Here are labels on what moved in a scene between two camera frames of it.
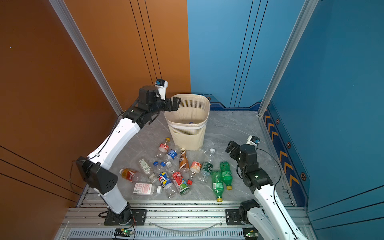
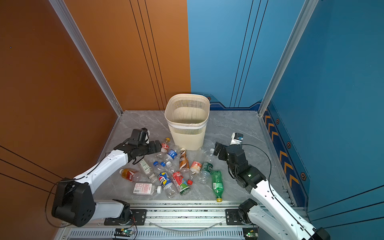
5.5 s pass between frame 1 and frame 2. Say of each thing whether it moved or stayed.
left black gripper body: moved
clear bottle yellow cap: stayed
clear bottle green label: stayed
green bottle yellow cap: stayed
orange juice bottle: stayed
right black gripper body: moved
